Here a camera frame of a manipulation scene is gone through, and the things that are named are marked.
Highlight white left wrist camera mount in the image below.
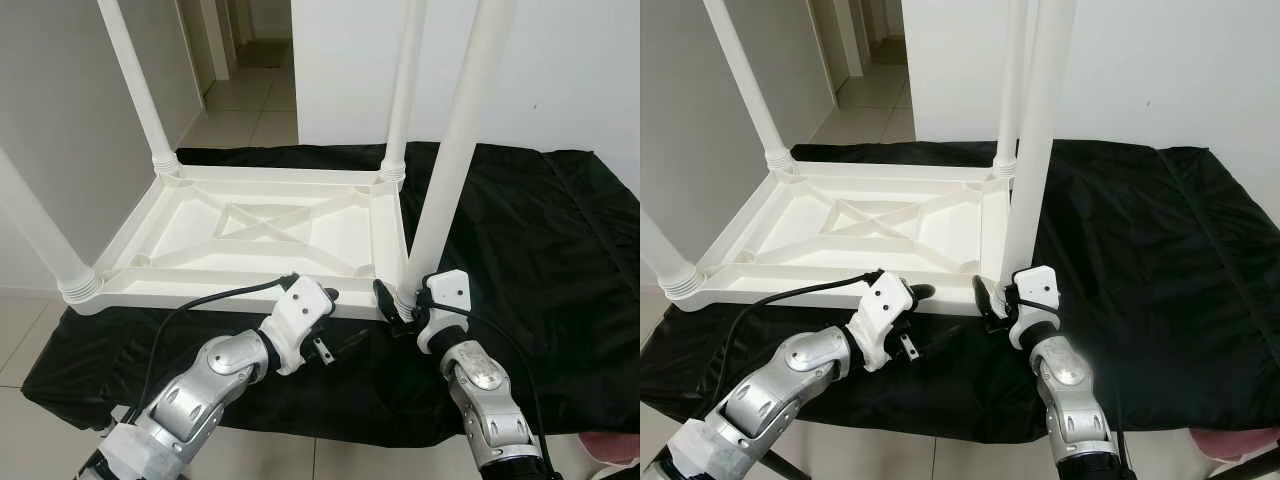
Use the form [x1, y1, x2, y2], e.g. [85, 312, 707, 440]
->
[258, 275, 336, 376]
[848, 270, 916, 373]

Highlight cream plastic table top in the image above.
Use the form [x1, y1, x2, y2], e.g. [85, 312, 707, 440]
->
[680, 162, 1016, 316]
[70, 165, 421, 319]

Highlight white plastic table leg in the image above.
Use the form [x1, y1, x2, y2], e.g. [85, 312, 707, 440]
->
[640, 210, 699, 299]
[405, 0, 519, 293]
[703, 0, 793, 173]
[1000, 0, 1079, 286]
[97, 0, 184, 176]
[993, 0, 1031, 181]
[380, 0, 429, 186]
[0, 150, 104, 304]

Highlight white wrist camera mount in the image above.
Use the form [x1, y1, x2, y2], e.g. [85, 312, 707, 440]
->
[1005, 265, 1061, 349]
[258, 275, 336, 376]
[848, 270, 916, 373]
[415, 270, 471, 351]

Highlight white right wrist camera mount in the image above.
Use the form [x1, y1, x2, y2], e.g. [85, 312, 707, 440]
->
[1005, 265, 1061, 349]
[415, 270, 471, 351]

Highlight black cloth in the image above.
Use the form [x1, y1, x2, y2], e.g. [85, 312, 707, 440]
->
[20, 143, 641, 449]
[640, 140, 1280, 443]

